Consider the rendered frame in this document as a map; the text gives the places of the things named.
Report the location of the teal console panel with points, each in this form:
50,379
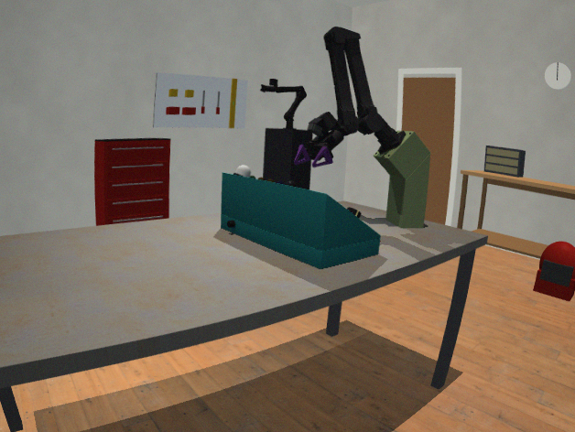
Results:
306,225

